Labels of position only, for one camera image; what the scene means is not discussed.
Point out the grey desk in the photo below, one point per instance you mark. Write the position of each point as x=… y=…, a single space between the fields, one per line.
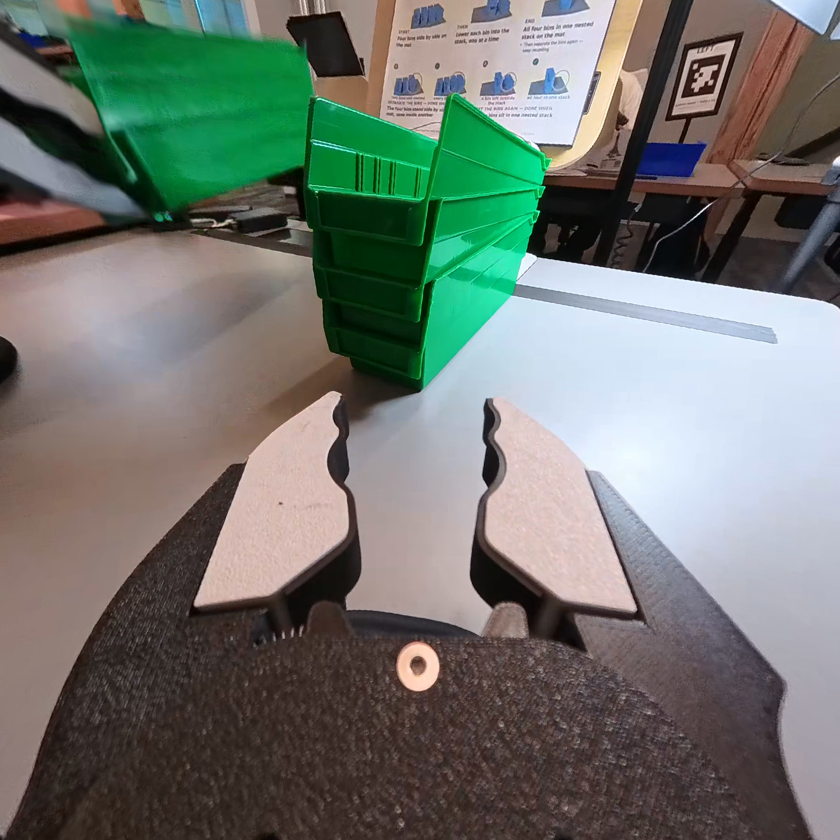
x=656 y=426

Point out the wooden background table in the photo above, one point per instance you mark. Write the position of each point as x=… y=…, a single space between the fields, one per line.
x=590 y=178

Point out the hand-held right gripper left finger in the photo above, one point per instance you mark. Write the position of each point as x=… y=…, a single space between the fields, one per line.
x=282 y=525

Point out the wooden post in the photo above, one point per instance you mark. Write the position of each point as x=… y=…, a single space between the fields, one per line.
x=754 y=98

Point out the green plastic bin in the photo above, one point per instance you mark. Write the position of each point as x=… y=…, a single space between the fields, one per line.
x=367 y=259
x=367 y=216
x=459 y=315
x=367 y=295
x=197 y=111

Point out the black white marker sign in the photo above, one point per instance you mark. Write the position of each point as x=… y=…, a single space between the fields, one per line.
x=705 y=72

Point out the printed instruction sheet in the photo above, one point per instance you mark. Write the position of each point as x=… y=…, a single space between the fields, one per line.
x=472 y=65

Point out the wooden instruction board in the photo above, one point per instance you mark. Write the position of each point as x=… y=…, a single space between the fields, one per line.
x=613 y=65

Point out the blue plastic bin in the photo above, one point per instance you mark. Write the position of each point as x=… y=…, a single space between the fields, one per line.
x=669 y=159

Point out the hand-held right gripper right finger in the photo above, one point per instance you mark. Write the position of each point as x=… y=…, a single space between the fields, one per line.
x=548 y=525

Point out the black frame pole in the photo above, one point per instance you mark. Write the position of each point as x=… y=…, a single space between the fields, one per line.
x=642 y=131

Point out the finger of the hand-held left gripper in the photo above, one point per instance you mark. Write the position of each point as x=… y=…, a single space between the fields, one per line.
x=39 y=79
x=52 y=170

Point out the dark grey strip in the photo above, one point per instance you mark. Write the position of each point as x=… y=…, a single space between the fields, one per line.
x=656 y=315

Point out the black box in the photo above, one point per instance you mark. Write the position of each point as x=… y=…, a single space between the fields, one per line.
x=259 y=221

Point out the black flat panel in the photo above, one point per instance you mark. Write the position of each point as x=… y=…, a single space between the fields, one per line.
x=326 y=44

